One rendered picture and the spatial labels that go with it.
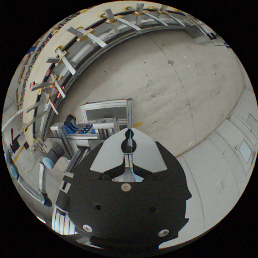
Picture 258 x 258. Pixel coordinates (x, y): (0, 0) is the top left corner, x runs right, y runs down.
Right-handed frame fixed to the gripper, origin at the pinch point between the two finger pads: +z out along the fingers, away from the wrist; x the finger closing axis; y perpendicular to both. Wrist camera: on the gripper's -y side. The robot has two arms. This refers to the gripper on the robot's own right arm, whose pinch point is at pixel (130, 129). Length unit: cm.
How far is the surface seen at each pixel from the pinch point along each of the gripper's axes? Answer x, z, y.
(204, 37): 148, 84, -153
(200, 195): 132, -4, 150
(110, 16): -11, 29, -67
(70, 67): -38, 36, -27
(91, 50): -36, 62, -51
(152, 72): 34, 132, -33
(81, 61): -47, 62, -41
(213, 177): 170, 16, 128
